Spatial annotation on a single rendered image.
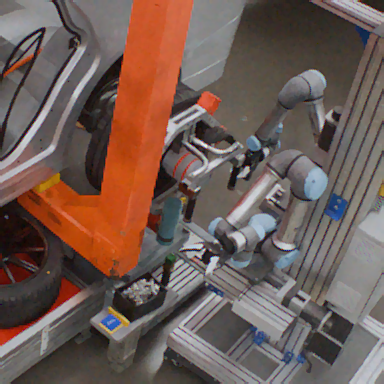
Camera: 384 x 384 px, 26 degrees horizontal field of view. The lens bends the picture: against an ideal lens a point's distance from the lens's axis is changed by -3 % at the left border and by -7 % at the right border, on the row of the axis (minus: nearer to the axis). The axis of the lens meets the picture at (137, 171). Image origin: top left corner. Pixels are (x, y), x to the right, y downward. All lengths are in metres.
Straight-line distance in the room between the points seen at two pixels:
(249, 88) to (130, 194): 2.81
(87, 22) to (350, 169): 1.27
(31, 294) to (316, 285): 1.29
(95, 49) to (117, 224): 0.77
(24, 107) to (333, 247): 1.56
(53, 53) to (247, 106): 2.32
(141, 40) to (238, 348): 1.73
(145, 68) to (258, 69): 3.34
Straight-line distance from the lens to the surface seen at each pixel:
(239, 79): 6.23
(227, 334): 4.20
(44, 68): 3.96
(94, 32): 3.64
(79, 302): 3.95
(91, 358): 4.23
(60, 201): 3.98
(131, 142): 3.34
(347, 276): 3.60
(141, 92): 3.19
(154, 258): 4.50
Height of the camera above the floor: 3.44
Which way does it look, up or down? 41 degrees down
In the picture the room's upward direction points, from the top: 11 degrees clockwise
